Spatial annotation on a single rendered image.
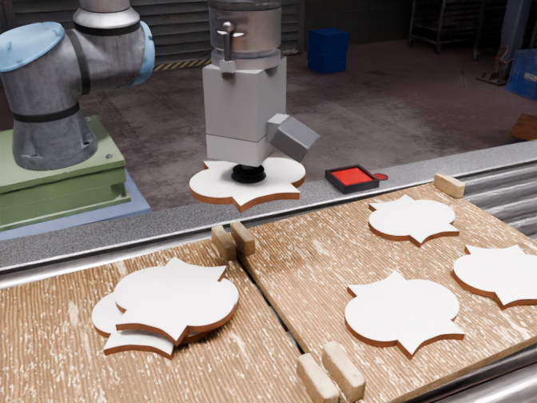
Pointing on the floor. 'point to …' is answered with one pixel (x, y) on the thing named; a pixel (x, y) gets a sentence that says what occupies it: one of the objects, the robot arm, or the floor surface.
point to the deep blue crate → (523, 74)
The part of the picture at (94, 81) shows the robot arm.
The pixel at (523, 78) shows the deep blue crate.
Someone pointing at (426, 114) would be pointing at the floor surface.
